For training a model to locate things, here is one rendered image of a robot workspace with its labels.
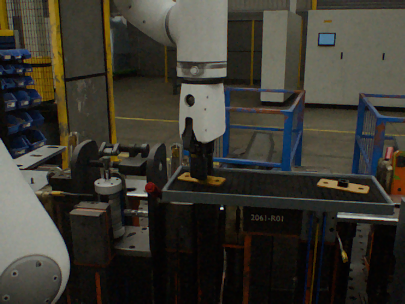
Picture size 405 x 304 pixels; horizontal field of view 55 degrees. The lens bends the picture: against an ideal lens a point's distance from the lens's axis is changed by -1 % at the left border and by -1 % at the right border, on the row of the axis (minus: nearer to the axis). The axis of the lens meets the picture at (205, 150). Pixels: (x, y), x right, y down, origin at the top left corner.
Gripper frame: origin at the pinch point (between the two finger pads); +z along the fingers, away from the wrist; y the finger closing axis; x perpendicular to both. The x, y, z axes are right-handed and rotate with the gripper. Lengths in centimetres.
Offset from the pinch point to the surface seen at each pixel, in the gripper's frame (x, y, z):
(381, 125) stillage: -29, 205, 29
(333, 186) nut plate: -22.5, 5.9, 2.4
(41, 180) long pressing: 63, 19, 19
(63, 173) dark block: 35.0, 1.2, 7.0
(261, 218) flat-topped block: -12.2, -1.9, 7.1
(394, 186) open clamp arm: -34, 55, 18
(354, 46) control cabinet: 40, 809, -13
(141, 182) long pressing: 33.9, 30.6, 18.7
